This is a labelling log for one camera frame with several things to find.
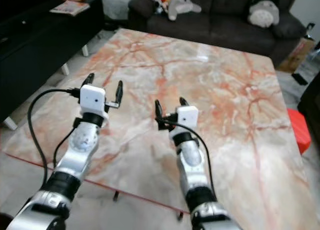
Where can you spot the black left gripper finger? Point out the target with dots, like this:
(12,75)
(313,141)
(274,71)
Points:
(88,79)
(119,92)

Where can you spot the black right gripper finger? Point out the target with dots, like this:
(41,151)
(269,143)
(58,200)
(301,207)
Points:
(183,102)
(159,110)

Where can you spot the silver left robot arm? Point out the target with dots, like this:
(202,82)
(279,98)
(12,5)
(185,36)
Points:
(72,157)

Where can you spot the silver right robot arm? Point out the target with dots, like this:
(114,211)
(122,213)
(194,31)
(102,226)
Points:
(194,165)

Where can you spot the black low cabinet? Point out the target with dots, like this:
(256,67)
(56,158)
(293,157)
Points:
(40,50)

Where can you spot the colourful magazine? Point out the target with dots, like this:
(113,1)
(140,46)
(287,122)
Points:
(69,7)

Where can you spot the white lace cloth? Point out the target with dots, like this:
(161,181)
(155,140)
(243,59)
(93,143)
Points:
(114,6)

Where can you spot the black table leg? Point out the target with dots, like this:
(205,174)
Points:
(180,215)
(116,195)

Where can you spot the dark grey fabric sofa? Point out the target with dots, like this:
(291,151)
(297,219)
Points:
(222,18)

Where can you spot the grey long-eared plush toy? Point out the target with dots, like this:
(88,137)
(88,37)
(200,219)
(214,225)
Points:
(182,4)

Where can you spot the round grey white plush toy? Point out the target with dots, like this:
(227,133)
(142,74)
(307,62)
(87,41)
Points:
(263,14)

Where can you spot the small black flat object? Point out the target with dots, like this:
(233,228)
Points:
(300,79)

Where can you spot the red plastic object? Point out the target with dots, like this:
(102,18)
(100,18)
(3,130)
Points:
(299,131)

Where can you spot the brown cardboard box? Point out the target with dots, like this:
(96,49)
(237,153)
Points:
(297,54)

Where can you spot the dark upholstered seat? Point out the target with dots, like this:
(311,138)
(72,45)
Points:
(311,103)

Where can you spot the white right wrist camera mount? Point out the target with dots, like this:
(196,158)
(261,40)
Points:
(188,116)

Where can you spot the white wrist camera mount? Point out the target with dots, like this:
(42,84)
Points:
(93,98)
(188,116)

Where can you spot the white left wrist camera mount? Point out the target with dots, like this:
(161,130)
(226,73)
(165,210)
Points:
(93,98)

